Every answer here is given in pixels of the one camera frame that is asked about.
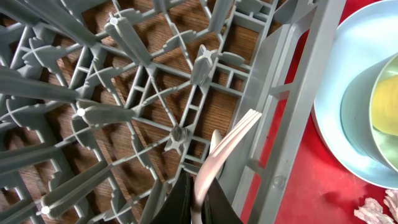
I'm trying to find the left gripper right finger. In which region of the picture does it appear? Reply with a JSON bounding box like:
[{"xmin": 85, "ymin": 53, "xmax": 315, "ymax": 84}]
[{"xmin": 201, "ymin": 179, "xmax": 243, "ymax": 224}]

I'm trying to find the grey plastic dishwasher rack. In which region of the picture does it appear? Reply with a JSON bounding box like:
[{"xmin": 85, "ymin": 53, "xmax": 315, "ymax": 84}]
[{"xmin": 0, "ymin": 0, "xmax": 348, "ymax": 224}]

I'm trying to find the white plastic fork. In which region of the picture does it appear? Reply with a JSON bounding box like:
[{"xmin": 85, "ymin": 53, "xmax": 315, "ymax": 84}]
[{"xmin": 191, "ymin": 109, "xmax": 262, "ymax": 224}]

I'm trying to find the white napkin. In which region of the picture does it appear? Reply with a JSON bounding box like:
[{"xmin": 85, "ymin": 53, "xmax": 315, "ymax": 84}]
[{"xmin": 354, "ymin": 189, "xmax": 397, "ymax": 224}]

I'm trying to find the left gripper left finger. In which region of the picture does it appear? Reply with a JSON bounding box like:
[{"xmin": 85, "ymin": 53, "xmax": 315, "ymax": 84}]
[{"xmin": 150, "ymin": 172, "xmax": 192, "ymax": 224}]

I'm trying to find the yellow plastic cup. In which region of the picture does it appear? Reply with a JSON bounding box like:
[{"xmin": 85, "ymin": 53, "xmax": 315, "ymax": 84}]
[{"xmin": 372, "ymin": 76, "xmax": 397, "ymax": 136}]

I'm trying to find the light green small bowl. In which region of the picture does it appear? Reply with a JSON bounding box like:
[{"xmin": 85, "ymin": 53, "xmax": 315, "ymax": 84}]
[{"xmin": 340, "ymin": 54, "xmax": 397, "ymax": 172}]

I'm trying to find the light blue plate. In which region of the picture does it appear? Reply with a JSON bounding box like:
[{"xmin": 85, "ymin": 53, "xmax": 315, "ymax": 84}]
[{"xmin": 312, "ymin": 1, "xmax": 397, "ymax": 189}]

